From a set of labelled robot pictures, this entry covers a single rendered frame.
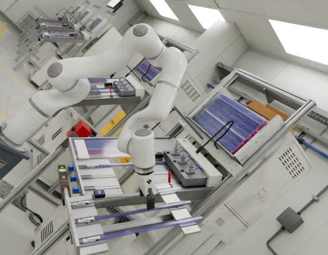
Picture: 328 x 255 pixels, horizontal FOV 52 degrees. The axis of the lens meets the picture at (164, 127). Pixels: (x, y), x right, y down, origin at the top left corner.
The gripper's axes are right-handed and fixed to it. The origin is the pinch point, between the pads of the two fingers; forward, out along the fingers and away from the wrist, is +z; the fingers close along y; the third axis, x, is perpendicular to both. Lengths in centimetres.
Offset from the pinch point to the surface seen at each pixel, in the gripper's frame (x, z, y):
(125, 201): 3.8, 18.1, 25.0
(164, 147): -38, 25, 78
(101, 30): -83, 19, 489
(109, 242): 17.6, 16.4, 0.2
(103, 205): 14.8, 17.2, 25.2
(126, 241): 11.0, 15.5, -3.0
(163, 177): -22, 21, 40
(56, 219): 39, 65, 82
